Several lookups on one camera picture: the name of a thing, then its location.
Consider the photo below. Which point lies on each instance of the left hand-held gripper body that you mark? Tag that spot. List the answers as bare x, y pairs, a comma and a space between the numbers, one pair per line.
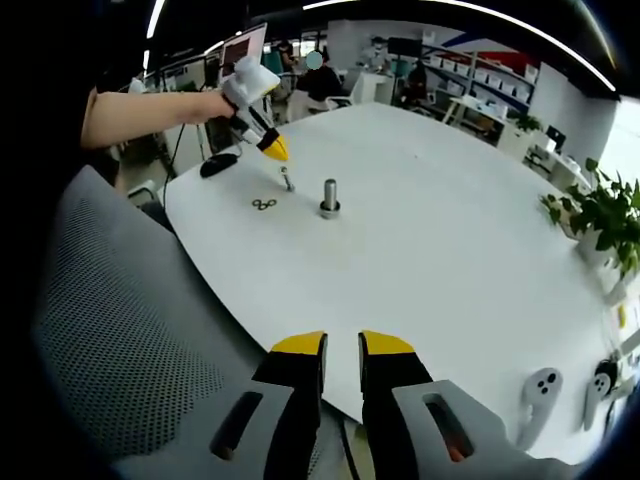
247, 82

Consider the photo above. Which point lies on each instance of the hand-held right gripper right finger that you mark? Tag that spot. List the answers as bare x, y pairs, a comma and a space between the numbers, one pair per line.
390, 370

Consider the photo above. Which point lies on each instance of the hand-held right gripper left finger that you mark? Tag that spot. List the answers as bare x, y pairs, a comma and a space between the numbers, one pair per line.
295, 370

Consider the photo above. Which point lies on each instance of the thin threaded metal stud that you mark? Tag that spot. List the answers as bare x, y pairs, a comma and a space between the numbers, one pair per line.
288, 182

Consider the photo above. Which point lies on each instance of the thick threaded metal stud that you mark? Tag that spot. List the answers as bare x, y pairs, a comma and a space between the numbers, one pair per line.
330, 192

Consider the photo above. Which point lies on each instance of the large metal washer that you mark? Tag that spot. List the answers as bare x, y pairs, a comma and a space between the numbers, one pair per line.
330, 216
322, 207

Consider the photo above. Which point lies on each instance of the large computer monitor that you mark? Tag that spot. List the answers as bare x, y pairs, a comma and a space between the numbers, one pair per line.
245, 47

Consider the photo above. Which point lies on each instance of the black computer mouse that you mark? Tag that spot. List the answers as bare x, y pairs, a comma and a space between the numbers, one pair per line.
218, 165

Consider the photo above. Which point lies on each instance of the white office chair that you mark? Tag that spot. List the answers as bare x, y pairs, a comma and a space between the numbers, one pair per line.
335, 102

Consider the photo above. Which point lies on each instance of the ceiling light strip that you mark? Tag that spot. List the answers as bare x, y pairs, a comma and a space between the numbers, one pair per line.
607, 81
155, 22

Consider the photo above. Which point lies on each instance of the white handheld controller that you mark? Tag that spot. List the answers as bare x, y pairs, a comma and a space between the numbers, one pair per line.
595, 395
540, 395

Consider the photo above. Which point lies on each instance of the grey mesh office chair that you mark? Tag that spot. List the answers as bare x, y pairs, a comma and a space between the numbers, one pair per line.
125, 325

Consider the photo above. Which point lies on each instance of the white trestle desk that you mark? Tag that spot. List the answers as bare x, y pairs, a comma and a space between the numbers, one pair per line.
470, 102

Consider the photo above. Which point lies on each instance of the shelf with white bins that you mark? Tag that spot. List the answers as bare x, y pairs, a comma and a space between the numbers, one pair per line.
480, 75

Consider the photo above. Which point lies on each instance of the black round object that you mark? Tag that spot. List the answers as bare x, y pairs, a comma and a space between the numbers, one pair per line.
611, 370

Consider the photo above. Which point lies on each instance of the small yellow object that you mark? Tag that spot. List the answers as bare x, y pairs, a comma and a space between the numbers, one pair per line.
621, 316

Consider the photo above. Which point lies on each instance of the small green plant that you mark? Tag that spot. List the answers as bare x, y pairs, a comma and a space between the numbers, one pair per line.
527, 122

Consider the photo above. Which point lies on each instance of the green potted plant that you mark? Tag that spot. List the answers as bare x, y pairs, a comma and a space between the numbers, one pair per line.
607, 220

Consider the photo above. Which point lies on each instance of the low white desk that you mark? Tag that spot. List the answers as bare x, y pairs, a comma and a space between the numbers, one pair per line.
560, 162

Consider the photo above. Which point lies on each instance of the small black laptop screen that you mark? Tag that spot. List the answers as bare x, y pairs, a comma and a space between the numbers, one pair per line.
556, 135

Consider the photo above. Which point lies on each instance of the black wall screen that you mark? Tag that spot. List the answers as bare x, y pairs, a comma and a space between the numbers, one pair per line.
405, 47

